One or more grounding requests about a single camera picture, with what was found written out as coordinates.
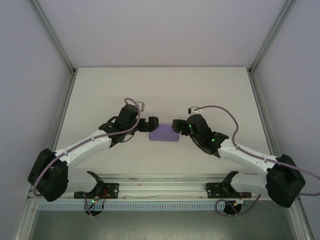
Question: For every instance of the purple paper box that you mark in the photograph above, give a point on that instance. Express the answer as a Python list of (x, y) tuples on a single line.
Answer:
[(163, 133)]

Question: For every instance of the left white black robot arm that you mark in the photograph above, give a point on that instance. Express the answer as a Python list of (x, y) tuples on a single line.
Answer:
[(82, 150)]

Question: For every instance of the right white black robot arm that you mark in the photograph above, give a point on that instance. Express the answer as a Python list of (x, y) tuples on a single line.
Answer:
[(250, 160)]

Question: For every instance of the grey metal sheet panel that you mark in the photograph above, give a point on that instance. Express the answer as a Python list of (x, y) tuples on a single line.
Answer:
[(160, 226)]

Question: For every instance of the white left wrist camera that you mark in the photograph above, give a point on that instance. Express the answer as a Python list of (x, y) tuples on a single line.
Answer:
[(142, 105)]

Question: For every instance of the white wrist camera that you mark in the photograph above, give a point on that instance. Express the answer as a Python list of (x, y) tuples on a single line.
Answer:
[(193, 109), (142, 105)]

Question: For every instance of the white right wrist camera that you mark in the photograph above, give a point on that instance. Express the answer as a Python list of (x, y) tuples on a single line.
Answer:
[(193, 109)]

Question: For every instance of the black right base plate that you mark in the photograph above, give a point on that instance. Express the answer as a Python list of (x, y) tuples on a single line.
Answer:
[(212, 190)]

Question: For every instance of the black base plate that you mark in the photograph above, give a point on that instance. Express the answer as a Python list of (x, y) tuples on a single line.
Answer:
[(111, 190), (212, 190)]

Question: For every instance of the aluminium mounting rail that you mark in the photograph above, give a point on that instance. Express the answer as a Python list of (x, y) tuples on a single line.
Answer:
[(162, 185)]

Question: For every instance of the aluminium table side rail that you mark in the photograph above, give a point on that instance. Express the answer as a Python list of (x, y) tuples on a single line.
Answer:
[(63, 105), (262, 105)]

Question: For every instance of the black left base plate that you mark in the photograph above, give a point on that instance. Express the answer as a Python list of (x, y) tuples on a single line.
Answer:
[(111, 190)]

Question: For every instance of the aluminium frame post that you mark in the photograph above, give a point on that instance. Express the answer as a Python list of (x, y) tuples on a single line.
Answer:
[(271, 37), (53, 37)]

